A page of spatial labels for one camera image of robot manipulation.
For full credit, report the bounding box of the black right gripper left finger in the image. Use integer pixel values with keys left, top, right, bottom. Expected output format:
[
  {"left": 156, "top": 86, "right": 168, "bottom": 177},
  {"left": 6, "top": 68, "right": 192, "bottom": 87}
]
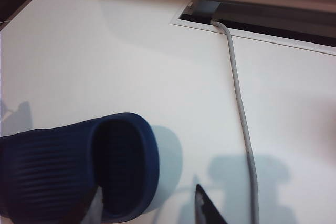
[{"left": 82, "top": 184, "right": 103, "bottom": 224}]

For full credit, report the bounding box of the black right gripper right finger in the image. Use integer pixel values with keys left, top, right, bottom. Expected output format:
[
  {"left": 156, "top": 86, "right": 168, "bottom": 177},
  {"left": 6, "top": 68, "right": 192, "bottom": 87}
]
[{"left": 193, "top": 183, "right": 228, "bottom": 224}]

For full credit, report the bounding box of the blue ribbed rubber slipper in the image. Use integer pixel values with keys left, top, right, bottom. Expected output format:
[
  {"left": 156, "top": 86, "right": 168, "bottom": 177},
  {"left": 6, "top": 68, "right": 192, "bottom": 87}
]
[{"left": 0, "top": 112, "right": 161, "bottom": 224}]

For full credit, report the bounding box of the grey cable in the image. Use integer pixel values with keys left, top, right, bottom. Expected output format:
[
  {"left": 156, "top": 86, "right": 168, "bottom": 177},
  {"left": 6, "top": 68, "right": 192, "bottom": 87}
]
[{"left": 210, "top": 18, "right": 261, "bottom": 224}]

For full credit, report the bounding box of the white divider bracket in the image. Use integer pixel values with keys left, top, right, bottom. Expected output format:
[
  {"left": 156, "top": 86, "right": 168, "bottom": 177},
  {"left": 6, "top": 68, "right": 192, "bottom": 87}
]
[{"left": 187, "top": 0, "right": 222, "bottom": 22}]

